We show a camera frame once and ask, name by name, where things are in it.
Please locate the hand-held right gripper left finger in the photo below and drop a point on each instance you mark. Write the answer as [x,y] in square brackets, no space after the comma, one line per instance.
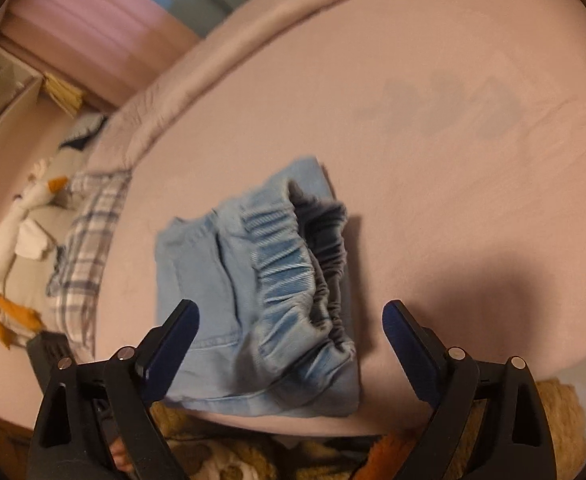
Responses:
[173,345]

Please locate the light blue denim pants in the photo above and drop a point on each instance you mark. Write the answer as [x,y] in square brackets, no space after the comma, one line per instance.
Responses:
[208,270]

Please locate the white goose plush toy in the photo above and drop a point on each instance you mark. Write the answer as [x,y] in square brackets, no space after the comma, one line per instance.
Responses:
[18,220]

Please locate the plaid cloth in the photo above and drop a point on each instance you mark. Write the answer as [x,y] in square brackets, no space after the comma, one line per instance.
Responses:
[90,240]

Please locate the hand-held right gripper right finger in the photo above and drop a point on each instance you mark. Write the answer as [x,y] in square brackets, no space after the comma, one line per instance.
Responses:
[408,345]

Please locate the yellow striped object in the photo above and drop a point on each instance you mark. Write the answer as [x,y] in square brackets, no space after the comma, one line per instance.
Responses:
[63,92]

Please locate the bed with pink sheet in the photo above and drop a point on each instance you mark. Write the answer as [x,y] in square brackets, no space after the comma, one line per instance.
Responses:
[423,185]

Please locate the pink and blue curtain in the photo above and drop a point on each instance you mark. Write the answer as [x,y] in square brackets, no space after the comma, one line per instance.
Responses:
[103,20]

